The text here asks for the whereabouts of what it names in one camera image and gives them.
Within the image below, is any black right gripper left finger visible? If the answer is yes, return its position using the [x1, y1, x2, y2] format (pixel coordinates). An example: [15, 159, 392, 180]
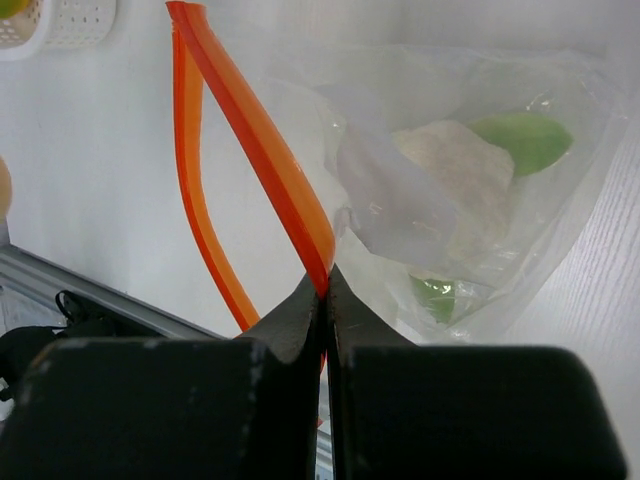
[1, 279, 320, 479]

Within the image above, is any clear zip bag orange zipper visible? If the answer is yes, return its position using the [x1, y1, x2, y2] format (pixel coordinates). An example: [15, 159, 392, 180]
[167, 1, 627, 342]

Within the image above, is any white perforated plastic basket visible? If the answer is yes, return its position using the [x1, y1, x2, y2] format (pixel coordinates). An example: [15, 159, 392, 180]
[1, 0, 118, 62]

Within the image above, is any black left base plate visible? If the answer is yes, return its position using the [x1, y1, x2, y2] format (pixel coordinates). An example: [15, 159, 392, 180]
[1, 289, 118, 404]

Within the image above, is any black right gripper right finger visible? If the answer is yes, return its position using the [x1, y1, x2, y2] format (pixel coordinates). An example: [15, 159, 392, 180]
[326, 270, 628, 479]

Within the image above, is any aluminium mounting rail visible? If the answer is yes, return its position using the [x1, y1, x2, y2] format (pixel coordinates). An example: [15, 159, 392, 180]
[1, 244, 222, 340]

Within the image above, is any green orange mango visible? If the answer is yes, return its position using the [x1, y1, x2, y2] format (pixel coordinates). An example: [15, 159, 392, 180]
[0, 0, 30, 20]

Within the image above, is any white cauliflower with green leaves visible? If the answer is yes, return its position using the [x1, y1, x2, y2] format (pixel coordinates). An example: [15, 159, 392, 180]
[393, 112, 574, 325]

